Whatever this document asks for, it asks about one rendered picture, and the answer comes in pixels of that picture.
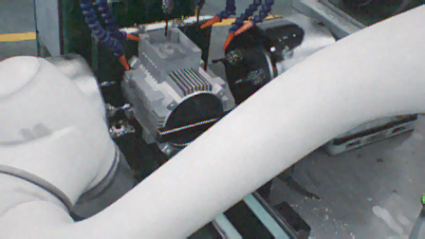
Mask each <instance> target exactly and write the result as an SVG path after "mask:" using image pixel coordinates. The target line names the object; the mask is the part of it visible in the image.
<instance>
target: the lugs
mask: <svg viewBox="0 0 425 239"><path fill-rule="evenodd" d="M127 63H128V64H129V65H130V66H132V68H134V69H136V68H138V66H140V59H139V58H138V57H137V56H135V55H133V56H132V58H131V59H130V60H129V61H128V62H127ZM212 91H214V93H215V94H216V95H217V96H219V98H223V96H225V94H226V93H227V91H225V89H223V87H221V85H219V84H218V83H217V84H216V85H215V86H214V87H213V88H212ZM161 103H163V106H165V108H167V109H168V110H170V111H171V110H173V108H175V107H176V105H177V104H178V102H177V101H176V99H175V98H173V97H172V96H171V95H169V94H168V95H167V97H166V98H165V99H164V100H163V101H162V102H161ZM158 147H159V149H160V150H161V152H163V153H165V154H167V156H168V155H169V154H170V153H171V152H172V151H173V150H174V149H173V148H172V147H170V146H169V145H167V144H166V143H161V144H159V145H158Z"/></svg>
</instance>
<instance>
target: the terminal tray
mask: <svg viewBox="0 0 425 239"><path fill-rule="evenodd" d="M174 29H176V31H174ZM144 34H147V36H144ZM139 38H140V41H139V59H140V65H142V67H144V70H145V71H146V70H147V73H150V76H151V75H152V79H153V78H155V81H157V84H159V83H163V82H164V81H165V77H166V74H167V75H168V76H169V73H170V72H171V73H172V74H173V73H174V71H175V72H177V70H179V71H180V68H182V69H184V67H185V68H186V69H187V70H188V67H189V68H190V69H191V68H196V70H198V72H199V67H200V60H201V54H202V50H200V48H198V46H196V45H195V44H194V43H193V42H192V41H191V40H190V39H189V38H188V37H187V36H186V35H184V33H182V32H181V31H180V30H179V29H178V28H169V29H168V30H167V37H165V29H162V30H157V31H149V32H145V33H142V34H139ZM193 48H196V50H193ZM163 54H166V56H163Z"/></svg>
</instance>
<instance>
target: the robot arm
mask: <svg viewBox="0 0 425 239"><path fill-rule="evenodd" d="M418 113H425V5H422V6H421V7H417V8H415V9H412V10H408V11H406V12H403V13H401V14H398V15H397V16H394V17H392V18H388V19H387V20H383V21H381V22H379V23H377V24H374V25H373V26H371V27H368V28H364V29H363V30H360V31H358V32H355V33H353V34H351V35H349V36H346V37H345V38H342V39H340V40H339V41H337V42H335V43H333V44H332V45H329V46H327V47H325V48H323V49H321V50H319V51H318V52H315V53H314V54H312V55H310V56H308V57H307V58H306V59H304V60H303V61H300V62H299V63H297V64H296V65H294V66H292V67H291V68H289V69H288V70H287V71H286V72H284V73H282V75H279V76H278V77H276V78H275V79H273V81H271V82H270V83H267V85H265V86H264V87H262V88H261V89H259V91H256V93H254V94H253V95H252V96H250V98H248V99H247V100H245V101H244V102H242V103H241V104H240V105H239V106H238V107H236V108H235V109H234V110H232V111H231V112H230V113H229V114H228V115H227V116H226V117H224V118H223V119H222V120H220V121H219V122H218V123H217V124H215V125H214V126H212V127H211V129H209V130H208V131H206V132H205V133H204V134H202V135H201V136H200V137H198V138H197V139H196V140H195V141H193V142H192V143H190V145H188V146H187V147H186V148H184V149H183V150H182V151H181V152H179V153H178V154H177V155H176V156H174V157H172V158H171V159H169V161H168V162H166V163H165V164H164V165H163V166H161V167H160V168H158V170H156V171H155V172H153V174H152V175H150V176H148V177H147V178H146V179H144V180H143V181H142V182H140V184H139V183H138V182H137V181H136V179H135V178H134V170H132V169H131V168H130V166H129V165H128V162H127V161H125V157H124V155H123V154H122V153H121V151H120V149H119V147H118V145H117V144H116V143H115V141H113V139H112V138H111V137H109V131H108V129H107V125H106V124H105V121H104V120H103V118H102V117H101V114H100V113H99V111H98V110H97V108H95V106H94V104H93V103H92V101H91V100H90V99H89V98H88V97H87V96H86V95H85V94H84V92H83V91H82V90H81V88H80V87H79V86H78V85H76V84H75V83H74V82H72V81H71V80H70V79H69V78H68V77H67V76H66V75H65V73H63V71H61V70H60V69H59V68H57V67H56V66H55V65H53V64H51V63H50V62H49V61H47V60H45V59H43V58H41V57H38V58H37V57H30V56H19V57H13V58H8V59H6V60H4V61H3V62H1V63H0V239H185V238H187V237H188V236H190V235H191V234H193V233H194V232H195V231H197V230H199V229H200V228H202V227H203V226H205V225H206V224H208V223H209V222H211V221H212V220H213V219H214V218H215V217H217V216H218V215H220V214H221V213H223V211H226V210H228V209H229V208H231V206H233V205H235V203H238V201H240V200H242V199H244V197H246V196H247V195H248V194H250V193H252V192H254V191H255V190H256V189H258V188H259V187H261V186H263V185H264V184H265V183H266V182H268V181H269V180H271V179H272V178H273V177H275V176H276V175H278V174H279V173H280V172H282V171H283V170H285V169H286V168H288V167H289V166H291V165H292V164H294V163H295V162H297V161H298V160H299V159H301V158H302V157H304V156H306V155H307V154H309V153H310V152H312V151H313V150H315V149H317V148H318V147H320V146H321V145H323V144H325V143H327V142H328V141H329V140H331V139H332V138H334V137H337V136H339V135H341V134H343V133H345V132H347V131H349V130H351V129H354V128H356V127H357V126H361V125H362V124H365V123H367V122H371V121H374V120H380V119H385V118H388V117H394V116H399V115H404V114H418ZM71 211H73V212H75V214H77V215H79V216H81V217H83V218H88V219H85V220H83V221H81V222H77V223H75V222H74V221H73V219H72V218H71V216H69V215H70V214H71Z"/></svg>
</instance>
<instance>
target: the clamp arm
mask: <svg viewBox="0 0 425 239"><path fill-rule="evenodd" d="M231 111H232V110H227V111H224V112H221V113H218V114H212V115H210V116H208V117H203V118H200V119H193V120H188V121H186V122H181V123H178V124H173V125H171V126H163V127H162V128H160V129H157V141H158V143H159V144H161V143H167V142H169V141H173V140H176V139H181V138H185V137H189V136H192V135H197V134H200V133H204V132H206V131H208V130H209V129H211V127H212V126H214V125H215V124H217V123H218V122H219V121H220V120H222V119H223V118H224V117H226V116H227V115H228V114H229V113H230V112H231Z"/></svg>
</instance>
